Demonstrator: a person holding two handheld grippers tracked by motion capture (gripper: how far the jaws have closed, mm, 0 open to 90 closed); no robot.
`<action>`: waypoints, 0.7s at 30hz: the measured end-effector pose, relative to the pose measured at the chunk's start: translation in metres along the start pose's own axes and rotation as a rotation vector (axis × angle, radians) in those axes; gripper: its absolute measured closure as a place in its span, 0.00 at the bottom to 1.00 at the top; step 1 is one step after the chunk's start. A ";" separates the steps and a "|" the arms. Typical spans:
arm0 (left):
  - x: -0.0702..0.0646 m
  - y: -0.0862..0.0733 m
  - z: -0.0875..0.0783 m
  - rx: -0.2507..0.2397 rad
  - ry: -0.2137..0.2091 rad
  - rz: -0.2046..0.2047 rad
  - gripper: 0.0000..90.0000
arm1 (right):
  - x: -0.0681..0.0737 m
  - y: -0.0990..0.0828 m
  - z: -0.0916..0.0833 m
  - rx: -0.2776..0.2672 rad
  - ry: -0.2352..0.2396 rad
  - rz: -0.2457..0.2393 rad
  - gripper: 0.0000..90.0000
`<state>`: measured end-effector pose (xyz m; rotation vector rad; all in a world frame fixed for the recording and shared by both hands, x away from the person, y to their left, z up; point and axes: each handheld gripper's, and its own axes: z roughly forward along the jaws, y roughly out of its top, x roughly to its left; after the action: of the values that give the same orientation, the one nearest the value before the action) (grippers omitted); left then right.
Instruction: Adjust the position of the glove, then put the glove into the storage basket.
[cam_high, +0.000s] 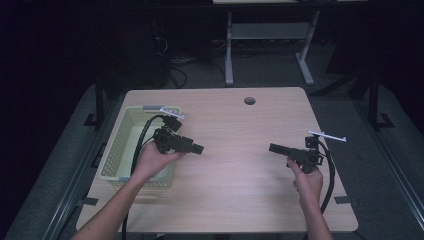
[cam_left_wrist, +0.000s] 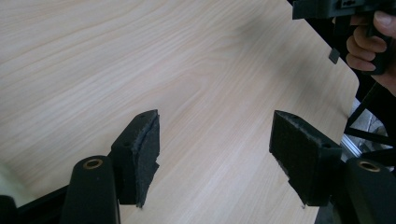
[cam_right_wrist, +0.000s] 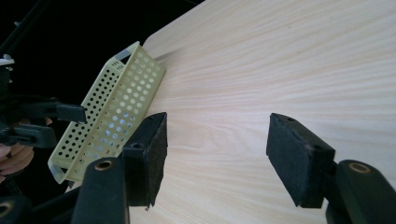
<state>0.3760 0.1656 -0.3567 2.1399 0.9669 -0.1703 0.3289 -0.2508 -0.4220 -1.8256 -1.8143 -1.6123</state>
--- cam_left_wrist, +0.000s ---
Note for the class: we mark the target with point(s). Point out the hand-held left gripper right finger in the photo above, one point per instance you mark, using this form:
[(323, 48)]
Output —
[(305, 161)]

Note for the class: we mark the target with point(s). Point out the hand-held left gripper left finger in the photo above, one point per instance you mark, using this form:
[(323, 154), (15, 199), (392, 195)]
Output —
[(137, 161)]

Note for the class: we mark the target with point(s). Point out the black table edge clip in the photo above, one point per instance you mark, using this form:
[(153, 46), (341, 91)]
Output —
[(334, 55)]

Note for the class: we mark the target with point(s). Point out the aluminium frame rail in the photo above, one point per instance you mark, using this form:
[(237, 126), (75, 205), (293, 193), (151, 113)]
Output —
[(351, 147)]

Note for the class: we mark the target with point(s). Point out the black frame post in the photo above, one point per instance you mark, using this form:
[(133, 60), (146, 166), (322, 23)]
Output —
[(370, 137)]

